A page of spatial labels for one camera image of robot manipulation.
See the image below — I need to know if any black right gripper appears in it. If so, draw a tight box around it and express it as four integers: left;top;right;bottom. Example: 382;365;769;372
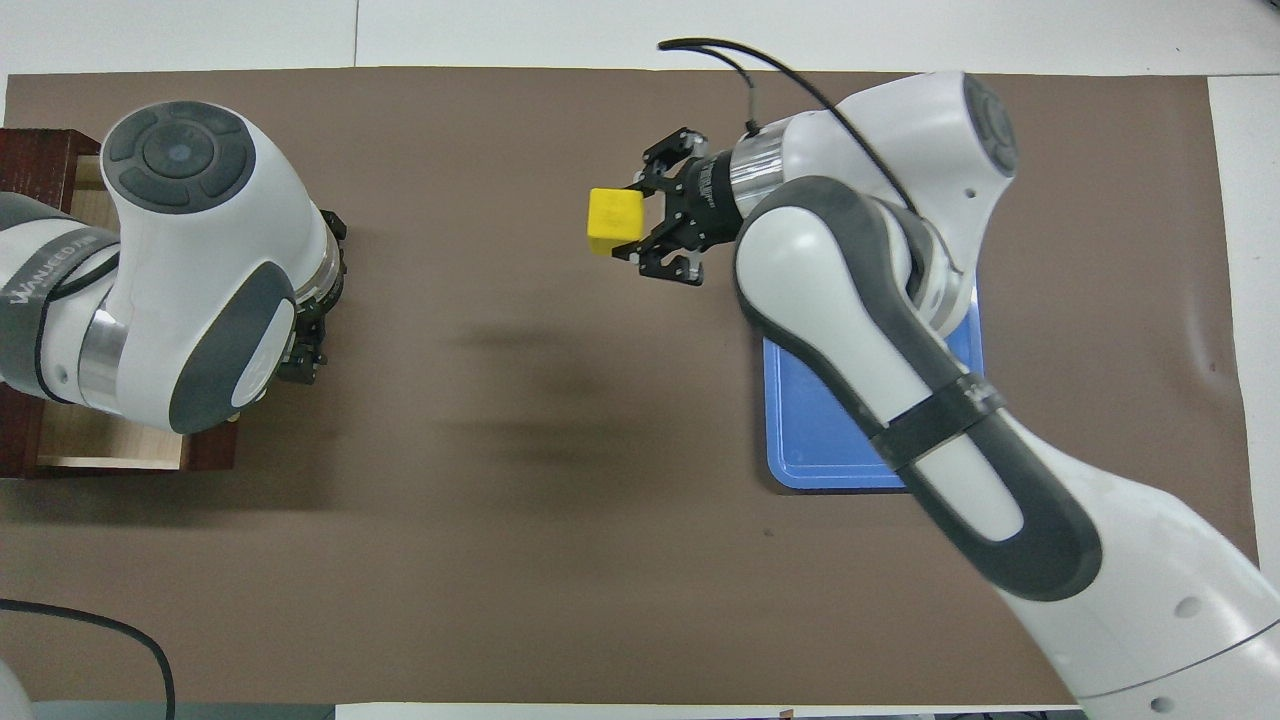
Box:
611;127;747;289

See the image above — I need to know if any wooden drawer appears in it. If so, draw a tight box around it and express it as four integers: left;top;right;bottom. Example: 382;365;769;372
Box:
35;155;242;473

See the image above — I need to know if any brown table mat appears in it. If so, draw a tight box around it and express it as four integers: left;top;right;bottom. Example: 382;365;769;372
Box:
0;67;1276;707

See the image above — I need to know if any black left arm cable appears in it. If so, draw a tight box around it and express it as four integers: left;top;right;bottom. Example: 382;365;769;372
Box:
0;598;177;720

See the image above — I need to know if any yellow cube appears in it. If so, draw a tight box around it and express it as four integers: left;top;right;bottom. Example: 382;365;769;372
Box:
585;187;647;257

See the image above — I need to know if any blue plastic tray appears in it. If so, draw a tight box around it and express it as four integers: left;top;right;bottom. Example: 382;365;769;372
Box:
762;298;987;491

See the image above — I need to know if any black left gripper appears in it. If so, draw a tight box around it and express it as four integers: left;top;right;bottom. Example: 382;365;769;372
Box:
277;207;349;387

